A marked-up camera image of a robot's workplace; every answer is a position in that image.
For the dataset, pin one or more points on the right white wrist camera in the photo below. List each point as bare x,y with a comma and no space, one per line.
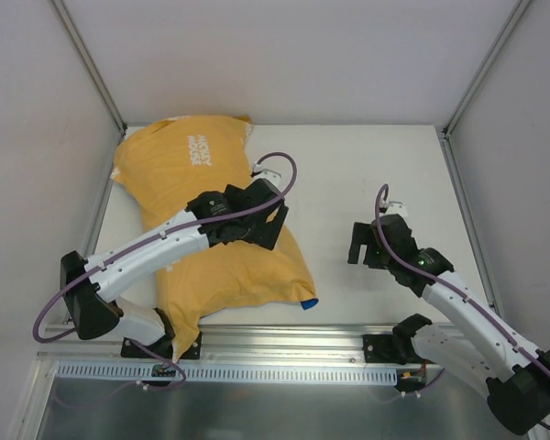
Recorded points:
393,208

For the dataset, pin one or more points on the aluminium mounting rail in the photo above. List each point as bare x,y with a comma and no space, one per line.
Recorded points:
261,345

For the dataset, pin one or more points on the aluminium frame post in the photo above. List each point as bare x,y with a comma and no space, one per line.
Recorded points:
513,20
63,14

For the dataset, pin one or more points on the blue tag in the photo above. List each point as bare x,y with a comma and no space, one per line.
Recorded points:
310,303

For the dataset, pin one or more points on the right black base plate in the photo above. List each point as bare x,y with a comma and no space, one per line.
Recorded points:
389,349

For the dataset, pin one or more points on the left aluminium frame post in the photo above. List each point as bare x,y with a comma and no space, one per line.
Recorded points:
63,14

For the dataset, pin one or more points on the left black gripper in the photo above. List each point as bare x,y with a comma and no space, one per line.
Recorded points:
266,225

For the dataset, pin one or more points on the white slotted cable duct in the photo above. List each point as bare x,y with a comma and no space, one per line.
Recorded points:
229,373

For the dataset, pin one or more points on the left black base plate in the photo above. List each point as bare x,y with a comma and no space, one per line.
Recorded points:
192,350

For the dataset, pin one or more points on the right aluminium frame post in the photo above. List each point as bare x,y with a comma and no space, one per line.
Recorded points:
513,20

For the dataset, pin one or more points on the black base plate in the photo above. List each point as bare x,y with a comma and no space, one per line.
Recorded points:
389,349
192,350

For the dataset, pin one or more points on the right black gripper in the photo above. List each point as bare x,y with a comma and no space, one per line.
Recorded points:
369,245

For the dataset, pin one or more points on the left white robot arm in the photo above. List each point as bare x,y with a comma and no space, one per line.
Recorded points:
94,286

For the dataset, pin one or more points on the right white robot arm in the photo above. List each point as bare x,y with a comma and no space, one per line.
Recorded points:
511,373

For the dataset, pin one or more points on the yellow Mickey Mouse pillowcase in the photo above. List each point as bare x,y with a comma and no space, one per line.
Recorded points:
164,166

